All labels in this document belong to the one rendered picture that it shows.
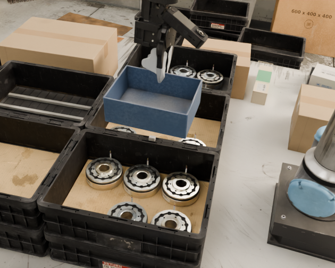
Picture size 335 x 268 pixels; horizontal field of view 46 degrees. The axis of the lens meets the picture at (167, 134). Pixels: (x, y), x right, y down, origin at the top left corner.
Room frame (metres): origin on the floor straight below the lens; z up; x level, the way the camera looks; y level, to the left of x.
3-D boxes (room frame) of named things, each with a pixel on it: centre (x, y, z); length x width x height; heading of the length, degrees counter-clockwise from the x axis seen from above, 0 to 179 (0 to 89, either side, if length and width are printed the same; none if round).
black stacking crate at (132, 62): (1.31, -0.03, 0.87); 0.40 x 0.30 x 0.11; 80
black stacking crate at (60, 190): (0.72, 0.07, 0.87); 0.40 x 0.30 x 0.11; 80
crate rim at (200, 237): (0.72, 0.07, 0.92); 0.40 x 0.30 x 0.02; 80
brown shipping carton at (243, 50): (1.58, -0.18, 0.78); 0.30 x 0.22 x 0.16; 82
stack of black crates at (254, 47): (2.27, -0.60, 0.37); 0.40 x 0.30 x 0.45; 74
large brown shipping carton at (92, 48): (1.54, 0.47, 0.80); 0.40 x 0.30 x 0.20; 81
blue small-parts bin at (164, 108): (0.80, 0.04, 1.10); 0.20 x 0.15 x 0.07; 76
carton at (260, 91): (1.54, -0.41, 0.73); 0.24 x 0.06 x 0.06; 165
